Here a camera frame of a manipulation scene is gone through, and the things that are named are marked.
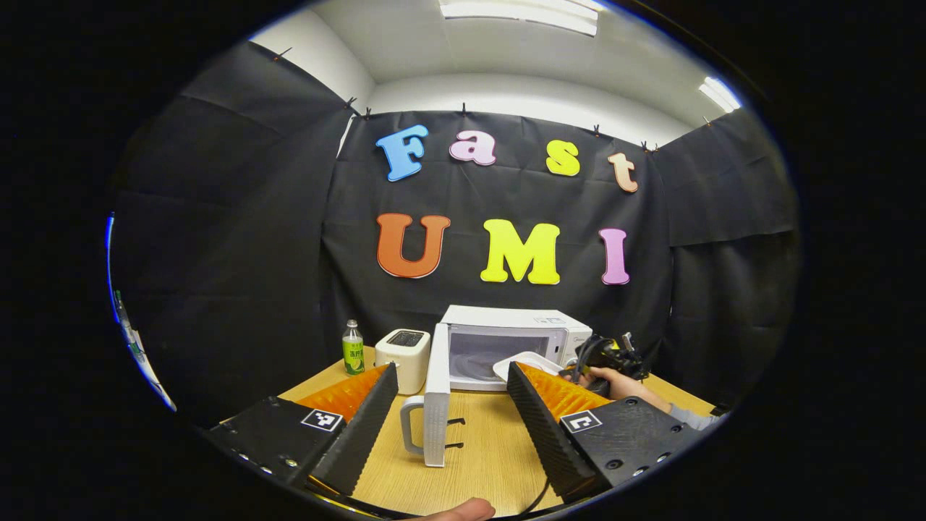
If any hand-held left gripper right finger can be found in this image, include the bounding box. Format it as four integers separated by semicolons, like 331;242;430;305
506;361;706;500

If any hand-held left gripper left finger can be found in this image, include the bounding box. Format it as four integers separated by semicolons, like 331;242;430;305
203;362;400;498

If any white foam food tray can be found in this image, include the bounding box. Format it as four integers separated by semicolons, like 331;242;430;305
493;351;565;383

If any white microwave oven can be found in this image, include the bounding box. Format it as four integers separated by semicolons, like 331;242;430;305
400;305;594;468

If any green label drink bottle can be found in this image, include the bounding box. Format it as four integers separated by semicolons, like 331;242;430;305
342;319;365;376

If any white toaster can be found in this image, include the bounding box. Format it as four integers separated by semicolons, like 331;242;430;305
375;329;432;396

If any black backdrop cloth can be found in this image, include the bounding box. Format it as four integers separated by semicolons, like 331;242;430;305
109;40;804;428

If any white and blue signboard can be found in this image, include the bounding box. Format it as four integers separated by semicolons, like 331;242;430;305
106;213;177;412

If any ceiling light panel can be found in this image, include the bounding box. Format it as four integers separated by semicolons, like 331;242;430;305
698;76;742;113
439;0;600;37

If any black cable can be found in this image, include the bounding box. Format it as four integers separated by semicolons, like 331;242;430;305
517;478;551;516

